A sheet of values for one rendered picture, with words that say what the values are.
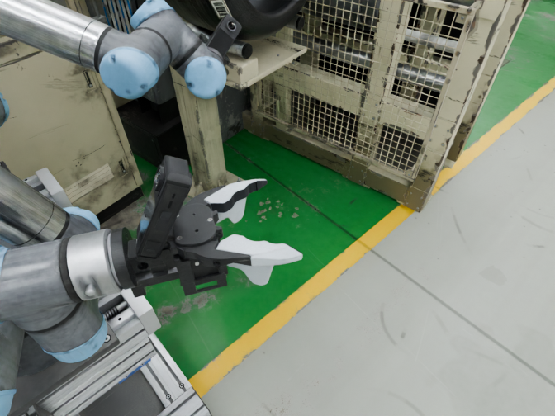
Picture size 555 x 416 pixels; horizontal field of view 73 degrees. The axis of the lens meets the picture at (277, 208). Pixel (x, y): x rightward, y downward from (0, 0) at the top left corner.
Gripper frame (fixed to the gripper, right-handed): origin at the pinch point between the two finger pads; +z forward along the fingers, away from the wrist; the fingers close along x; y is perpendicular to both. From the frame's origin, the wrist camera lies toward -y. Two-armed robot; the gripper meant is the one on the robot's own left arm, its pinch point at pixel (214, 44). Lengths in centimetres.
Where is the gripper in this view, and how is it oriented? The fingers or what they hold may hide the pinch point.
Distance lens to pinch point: 108.5
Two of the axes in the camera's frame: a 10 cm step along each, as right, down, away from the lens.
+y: -6.8, 6.7, 3.0
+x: 7.2, 5.3, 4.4
